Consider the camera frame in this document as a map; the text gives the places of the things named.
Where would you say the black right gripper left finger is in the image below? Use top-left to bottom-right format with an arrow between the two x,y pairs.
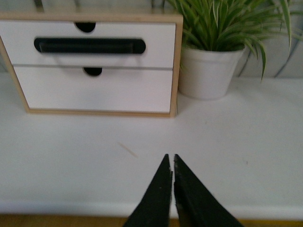
124,154 -> 172,227

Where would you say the white drawer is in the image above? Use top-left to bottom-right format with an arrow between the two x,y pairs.
15,66 -> 172,113
0,20 -> 176,69

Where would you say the right spider plant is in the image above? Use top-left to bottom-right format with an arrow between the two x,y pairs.
169,0 -> 303,78

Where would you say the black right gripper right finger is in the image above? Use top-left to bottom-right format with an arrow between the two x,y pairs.
174,154 -> 243,227

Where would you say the black drawer handle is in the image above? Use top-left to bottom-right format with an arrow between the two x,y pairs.
34,37 -> 146,54

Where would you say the right white plant pot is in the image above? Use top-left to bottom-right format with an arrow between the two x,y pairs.
178,48 -> 245,100

